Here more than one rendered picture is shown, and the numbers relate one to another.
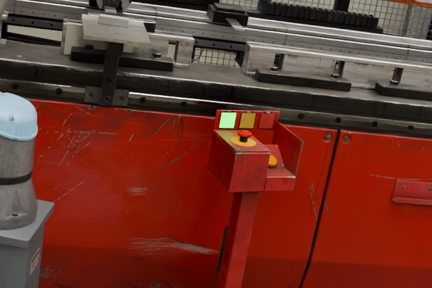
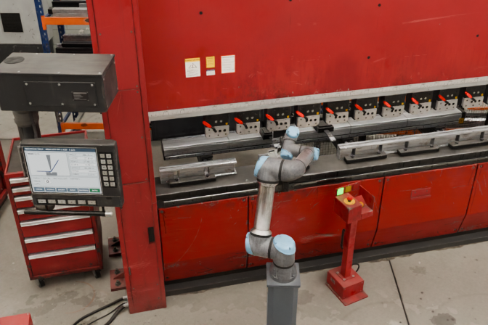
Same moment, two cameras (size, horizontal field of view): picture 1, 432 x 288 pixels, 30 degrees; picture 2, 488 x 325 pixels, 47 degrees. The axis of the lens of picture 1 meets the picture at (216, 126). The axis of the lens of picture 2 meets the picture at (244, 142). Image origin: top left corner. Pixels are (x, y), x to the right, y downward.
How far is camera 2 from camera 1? 179 cm
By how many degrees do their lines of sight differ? 12
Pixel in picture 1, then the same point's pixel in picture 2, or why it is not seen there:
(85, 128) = (277, 201)
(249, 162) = (354, 211)
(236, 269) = (351, 247)
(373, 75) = (396, 146)
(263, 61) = (346, 152)
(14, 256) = (295, 289)
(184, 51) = not seen: hidden behind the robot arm
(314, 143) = (374, 184)
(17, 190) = (292, 268)
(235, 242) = (349, 238)
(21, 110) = (290, 244)
